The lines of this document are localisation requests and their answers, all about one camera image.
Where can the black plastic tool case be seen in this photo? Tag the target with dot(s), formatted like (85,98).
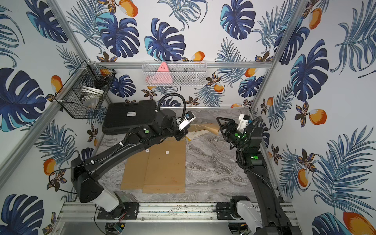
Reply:
(120,117)

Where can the brown kraft file bag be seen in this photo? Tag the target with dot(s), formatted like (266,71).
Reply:
(166,169)
(196,130)
(135,172)

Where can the pink triangle item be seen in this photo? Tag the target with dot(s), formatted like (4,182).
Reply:
(162,75)

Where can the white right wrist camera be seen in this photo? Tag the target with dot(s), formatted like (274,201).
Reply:
(243,122)

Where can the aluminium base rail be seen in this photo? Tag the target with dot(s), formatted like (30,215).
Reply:
(178,212)

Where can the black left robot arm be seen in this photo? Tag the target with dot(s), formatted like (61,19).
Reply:
(85,174)

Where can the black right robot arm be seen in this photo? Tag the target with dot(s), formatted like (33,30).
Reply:
(258,170)

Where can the clear white mesh wall basket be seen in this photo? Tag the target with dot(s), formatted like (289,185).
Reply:
(184,73)

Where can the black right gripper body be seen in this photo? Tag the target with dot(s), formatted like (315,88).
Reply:
(234,135)

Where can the black wire basket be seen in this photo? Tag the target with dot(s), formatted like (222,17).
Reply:
(85,91)

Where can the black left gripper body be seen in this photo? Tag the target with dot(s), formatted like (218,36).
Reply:
(179,133)

